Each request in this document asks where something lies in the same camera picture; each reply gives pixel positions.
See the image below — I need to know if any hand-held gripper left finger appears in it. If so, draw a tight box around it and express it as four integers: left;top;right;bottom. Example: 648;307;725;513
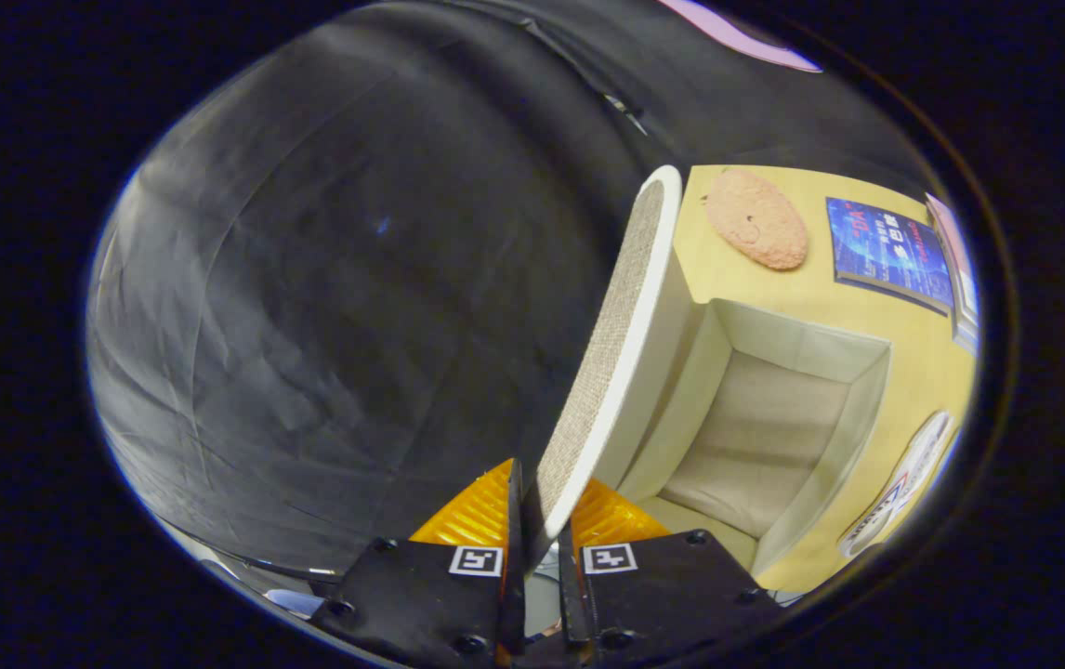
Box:
309;457;526;669

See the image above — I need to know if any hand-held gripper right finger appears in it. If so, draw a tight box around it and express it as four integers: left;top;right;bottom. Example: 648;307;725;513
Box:
557;477;782;669

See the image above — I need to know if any beige fabric storage box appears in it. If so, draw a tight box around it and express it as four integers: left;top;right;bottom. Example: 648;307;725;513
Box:
616;246;893;577

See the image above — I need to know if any storage box lid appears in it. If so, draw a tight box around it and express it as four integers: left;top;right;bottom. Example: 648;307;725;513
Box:
523;165;684;570

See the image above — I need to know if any white canvas shoe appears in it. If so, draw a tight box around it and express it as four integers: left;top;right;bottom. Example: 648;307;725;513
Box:
837;411;958;558

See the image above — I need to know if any orange textured ball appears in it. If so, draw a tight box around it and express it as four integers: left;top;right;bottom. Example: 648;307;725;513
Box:
703;167;810;271

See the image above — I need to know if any blue cover book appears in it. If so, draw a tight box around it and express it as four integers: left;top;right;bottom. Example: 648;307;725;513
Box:
825;195;954;317

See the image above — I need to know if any pink cover book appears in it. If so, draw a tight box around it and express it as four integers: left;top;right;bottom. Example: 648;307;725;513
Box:
925;192;978;326

